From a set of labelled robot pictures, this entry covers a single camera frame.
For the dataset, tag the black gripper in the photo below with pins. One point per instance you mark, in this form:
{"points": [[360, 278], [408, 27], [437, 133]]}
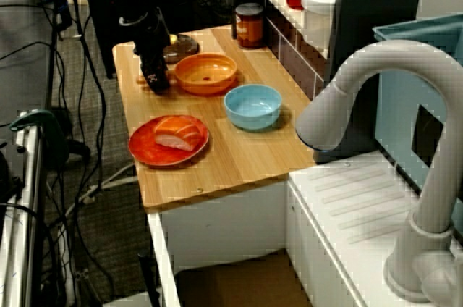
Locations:
{"points": [[152, 39]]}

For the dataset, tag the brown lid with yellow knob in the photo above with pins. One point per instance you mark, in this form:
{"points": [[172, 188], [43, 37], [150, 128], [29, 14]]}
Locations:
{"points": [[184, 48]]}

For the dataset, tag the orange toy frying pan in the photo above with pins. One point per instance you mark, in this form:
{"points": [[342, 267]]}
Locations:
{"points": [[206, 75]]}

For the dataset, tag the toy salmon sushi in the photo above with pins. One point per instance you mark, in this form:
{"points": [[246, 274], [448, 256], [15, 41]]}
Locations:
{"points": [[177, 135]]}

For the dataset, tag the red-orange plate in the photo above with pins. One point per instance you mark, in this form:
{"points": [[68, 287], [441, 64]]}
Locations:
{"points": [[144, 151]]}

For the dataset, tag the light blue bowl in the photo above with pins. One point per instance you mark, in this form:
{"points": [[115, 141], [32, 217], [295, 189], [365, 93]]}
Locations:
{"points": [[253, 111]]}

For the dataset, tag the brown beans can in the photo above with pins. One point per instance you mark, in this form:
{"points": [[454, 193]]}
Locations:
{"points": [[249, 28]]}

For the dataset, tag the white lidded plastic container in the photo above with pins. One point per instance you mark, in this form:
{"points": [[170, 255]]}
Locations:
{"points": [[318, 17]]}

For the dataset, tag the dark equipment box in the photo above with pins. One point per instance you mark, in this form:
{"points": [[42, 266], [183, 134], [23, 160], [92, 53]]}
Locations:
{"points": [[7, 180]]}

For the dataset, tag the brown cardboard sheet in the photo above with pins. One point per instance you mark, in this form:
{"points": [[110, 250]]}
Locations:
{"points": [[246, 281]]}

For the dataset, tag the white toy sink unit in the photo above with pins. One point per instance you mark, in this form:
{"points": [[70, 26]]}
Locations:
{"points": [[361, 191]]}

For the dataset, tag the teal plastic bin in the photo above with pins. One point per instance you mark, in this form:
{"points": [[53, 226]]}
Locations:
{"points": [[398, 104]]}

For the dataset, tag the grey toy faucet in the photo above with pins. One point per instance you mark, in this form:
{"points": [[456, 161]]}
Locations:
{"points": [[434, 176]]}

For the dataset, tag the aluminium frame rail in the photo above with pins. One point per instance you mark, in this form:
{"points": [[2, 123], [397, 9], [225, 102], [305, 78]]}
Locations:
{"points": [[29, 194]]}

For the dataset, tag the dark grey post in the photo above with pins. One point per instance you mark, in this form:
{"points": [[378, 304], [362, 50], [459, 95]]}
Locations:
{"points": [[376, 6]]}

